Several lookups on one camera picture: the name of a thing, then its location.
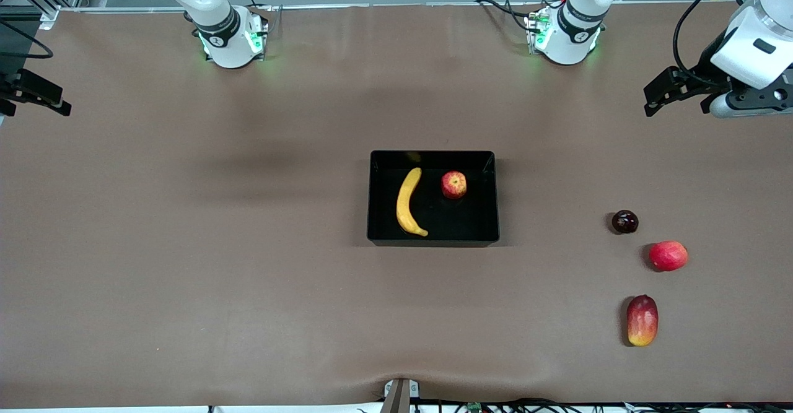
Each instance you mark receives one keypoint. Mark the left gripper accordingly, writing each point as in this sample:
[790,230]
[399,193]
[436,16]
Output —
[702,67]

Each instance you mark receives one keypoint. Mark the red yellow apple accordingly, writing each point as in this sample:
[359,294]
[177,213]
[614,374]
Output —
[454,184]

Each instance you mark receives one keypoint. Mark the black plastic box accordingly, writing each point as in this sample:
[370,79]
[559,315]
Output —
[471,221]

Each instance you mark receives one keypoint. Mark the yellow banana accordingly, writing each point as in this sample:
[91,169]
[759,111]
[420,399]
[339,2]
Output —
[406,202]

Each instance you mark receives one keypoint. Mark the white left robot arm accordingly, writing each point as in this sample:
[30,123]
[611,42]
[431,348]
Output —
[576,23]

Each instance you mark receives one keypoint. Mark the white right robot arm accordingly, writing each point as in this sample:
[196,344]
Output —
[217,4]

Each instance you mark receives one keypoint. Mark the dark purple plum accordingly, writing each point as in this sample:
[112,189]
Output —
[624,221]

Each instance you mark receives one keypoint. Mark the red yellow mango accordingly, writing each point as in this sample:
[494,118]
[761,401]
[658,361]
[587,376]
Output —
[642,321]

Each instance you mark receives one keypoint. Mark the brown table mat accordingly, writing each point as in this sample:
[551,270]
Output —
[248,246]

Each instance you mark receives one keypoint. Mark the aluminium table edge rail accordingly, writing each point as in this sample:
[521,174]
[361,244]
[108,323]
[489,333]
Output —
[403,5]

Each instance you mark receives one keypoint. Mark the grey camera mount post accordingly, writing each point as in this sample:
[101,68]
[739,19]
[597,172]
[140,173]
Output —
[399,397]

